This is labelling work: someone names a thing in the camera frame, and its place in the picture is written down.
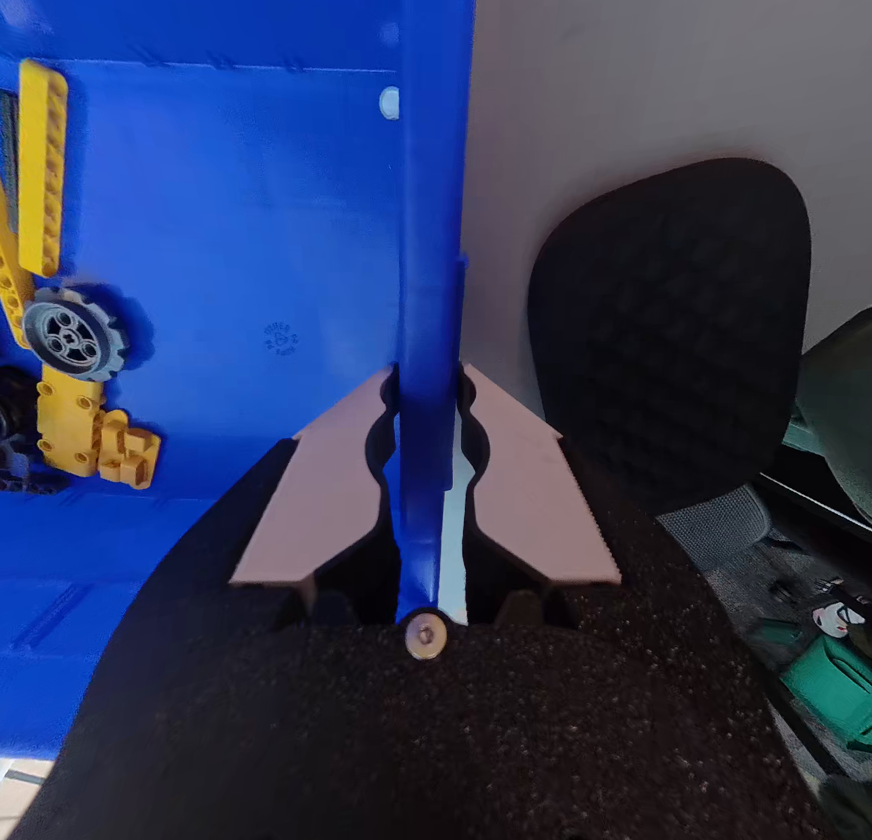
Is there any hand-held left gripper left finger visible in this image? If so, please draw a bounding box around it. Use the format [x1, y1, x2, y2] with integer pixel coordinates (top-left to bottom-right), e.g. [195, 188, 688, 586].
[230, 365, 401, 626]

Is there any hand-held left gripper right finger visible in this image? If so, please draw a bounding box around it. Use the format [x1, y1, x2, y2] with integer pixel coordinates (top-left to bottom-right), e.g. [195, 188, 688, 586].
[456, 363, 622, 626]

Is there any blue plastic bin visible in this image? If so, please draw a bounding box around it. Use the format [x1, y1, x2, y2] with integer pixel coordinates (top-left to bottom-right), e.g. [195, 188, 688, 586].
[0, 0, 478, 762]

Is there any small yellow lego connector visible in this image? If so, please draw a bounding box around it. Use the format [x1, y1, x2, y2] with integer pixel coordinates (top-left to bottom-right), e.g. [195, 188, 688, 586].
[97, 409, 163, 491]

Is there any yellow lego panel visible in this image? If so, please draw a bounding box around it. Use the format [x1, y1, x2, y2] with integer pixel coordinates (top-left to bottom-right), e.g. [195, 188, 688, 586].
[35, 365, 104, 477]

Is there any black lego wheel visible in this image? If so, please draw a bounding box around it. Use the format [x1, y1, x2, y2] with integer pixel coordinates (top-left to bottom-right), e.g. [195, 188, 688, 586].
[0, 366, 36, 446]

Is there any long yellow lego beam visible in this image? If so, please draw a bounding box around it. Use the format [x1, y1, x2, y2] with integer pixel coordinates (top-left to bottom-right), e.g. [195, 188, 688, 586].
[17, 60, 69, 275]

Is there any grey fabric chair seat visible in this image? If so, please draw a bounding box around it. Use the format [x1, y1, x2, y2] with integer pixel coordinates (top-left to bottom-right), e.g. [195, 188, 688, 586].
[655, 484, 775, 572]

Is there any black mesh chair back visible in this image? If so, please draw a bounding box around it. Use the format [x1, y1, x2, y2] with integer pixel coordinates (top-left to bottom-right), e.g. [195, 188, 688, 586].
[528, 157, 813, 517]

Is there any green fabric bag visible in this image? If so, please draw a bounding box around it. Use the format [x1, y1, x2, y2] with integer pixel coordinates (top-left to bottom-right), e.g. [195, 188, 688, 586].
[746, 605, 872, 752]

